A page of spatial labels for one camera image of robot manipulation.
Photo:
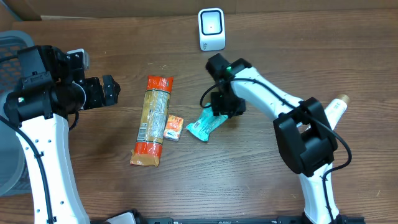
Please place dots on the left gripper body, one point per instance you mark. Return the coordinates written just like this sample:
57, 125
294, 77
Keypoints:
95, 96

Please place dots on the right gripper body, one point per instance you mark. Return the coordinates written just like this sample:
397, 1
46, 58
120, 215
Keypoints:
231, 103

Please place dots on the teal snack packet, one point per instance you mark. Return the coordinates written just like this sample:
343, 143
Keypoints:
205, 124

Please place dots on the small orange snack packet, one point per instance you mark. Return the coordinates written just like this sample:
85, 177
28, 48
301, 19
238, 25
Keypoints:
173, 128

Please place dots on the orange noodle package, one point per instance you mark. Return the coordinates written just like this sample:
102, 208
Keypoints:
150, 137

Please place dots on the white tube gold cap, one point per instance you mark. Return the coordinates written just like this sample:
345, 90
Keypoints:
336, 109

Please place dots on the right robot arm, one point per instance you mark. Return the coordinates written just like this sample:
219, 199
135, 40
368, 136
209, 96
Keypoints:
304, 131

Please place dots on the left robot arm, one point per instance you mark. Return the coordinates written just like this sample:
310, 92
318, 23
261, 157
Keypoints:
53, 86

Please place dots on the white barcode scanner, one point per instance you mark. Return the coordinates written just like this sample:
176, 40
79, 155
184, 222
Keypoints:
211, 29

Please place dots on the dark grey plastic basket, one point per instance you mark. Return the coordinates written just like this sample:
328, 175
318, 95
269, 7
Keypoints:
14, 172

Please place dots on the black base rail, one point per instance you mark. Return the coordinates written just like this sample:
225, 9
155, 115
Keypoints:
134, 217

